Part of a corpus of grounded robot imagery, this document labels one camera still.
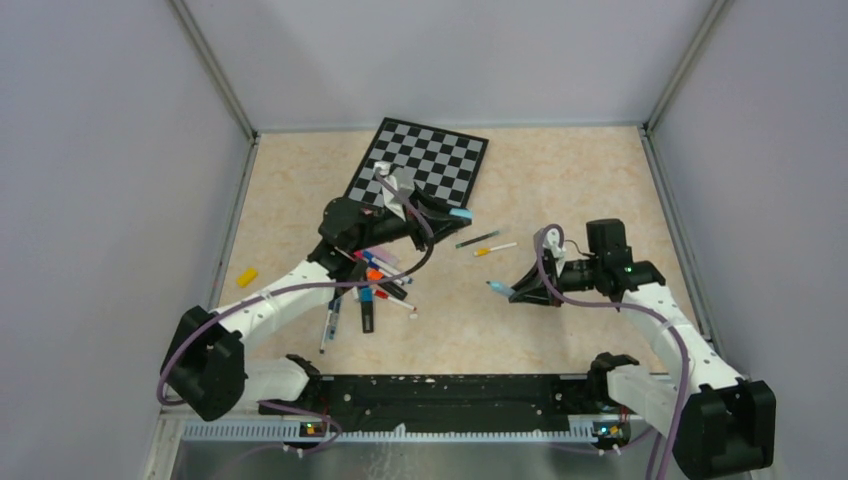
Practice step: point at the white marker yellow end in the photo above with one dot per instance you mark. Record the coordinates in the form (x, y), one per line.
(489, 250)

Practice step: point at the light blue highlighter body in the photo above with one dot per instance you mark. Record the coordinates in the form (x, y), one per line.
(500, 288)

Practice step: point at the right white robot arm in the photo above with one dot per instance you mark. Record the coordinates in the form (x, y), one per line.
(710, 420)

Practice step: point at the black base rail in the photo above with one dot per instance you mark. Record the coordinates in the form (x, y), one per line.
(566, 393)

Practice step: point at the pale purple highlighter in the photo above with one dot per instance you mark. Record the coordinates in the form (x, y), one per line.
(383, 254)

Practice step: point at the light blue highlighter cap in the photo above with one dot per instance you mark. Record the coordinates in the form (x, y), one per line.
(461, 213)

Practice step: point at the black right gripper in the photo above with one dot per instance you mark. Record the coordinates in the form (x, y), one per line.
(532, 289)

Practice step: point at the green ink clear pen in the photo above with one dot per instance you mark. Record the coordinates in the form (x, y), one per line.
(479, 238)

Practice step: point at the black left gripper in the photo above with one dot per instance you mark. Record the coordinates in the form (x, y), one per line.
(442, 223)

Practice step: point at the black grey chessboard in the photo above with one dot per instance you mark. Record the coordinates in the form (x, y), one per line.
(443, 163)

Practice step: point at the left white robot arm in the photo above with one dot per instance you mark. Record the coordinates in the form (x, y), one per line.
(205, 365)

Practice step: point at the yellow highlighter cap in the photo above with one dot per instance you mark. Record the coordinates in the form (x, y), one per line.
(247, 277)

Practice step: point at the black highlighter orange cap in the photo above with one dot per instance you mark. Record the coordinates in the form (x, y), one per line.
(379, 280)

